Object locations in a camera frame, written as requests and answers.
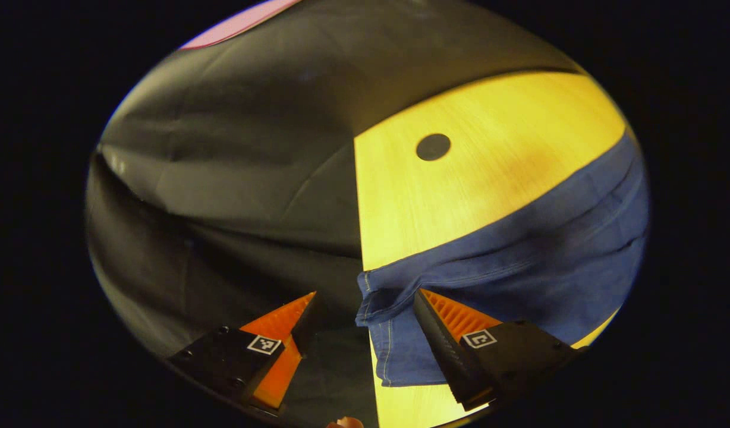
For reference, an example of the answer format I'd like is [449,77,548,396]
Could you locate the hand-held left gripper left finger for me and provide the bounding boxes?
[169,291,328,414]

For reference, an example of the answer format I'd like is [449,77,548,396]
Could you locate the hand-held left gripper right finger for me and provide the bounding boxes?
[413,289,583,411]

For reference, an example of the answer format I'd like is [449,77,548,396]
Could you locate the blue denim jeans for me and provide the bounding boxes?
[355,133,650,388]

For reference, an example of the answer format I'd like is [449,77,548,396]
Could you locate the black backdrop cloth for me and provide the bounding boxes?
[86,0,586,428]

